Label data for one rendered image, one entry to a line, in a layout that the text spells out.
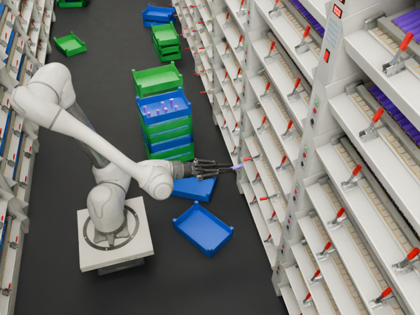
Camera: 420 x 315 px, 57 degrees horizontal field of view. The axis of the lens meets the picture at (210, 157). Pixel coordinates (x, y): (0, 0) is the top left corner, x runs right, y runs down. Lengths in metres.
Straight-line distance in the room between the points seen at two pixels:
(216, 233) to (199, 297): 0.40
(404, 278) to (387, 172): 0.26
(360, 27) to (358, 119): 0.23
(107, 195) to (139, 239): 0.31
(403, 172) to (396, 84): 0.21
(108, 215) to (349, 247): 1.12
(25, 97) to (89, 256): 0.84
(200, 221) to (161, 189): 0.87
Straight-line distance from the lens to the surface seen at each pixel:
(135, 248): 2.01
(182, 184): 2.54
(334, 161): 1.24
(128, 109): 3.20
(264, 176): 1.94
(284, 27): 1.49
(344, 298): 1.43
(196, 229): 2.32
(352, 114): 1.11
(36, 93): 1.65
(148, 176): 1.54
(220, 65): 2.66
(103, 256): 2.02
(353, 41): 1.04
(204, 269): 2.19
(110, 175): 1.99
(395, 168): 0.99
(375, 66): 0.96
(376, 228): 1.11
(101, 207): 1.89
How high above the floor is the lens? 1.92
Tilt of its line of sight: 45 degrees down
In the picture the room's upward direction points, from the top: 1 degrees counter-clockwise
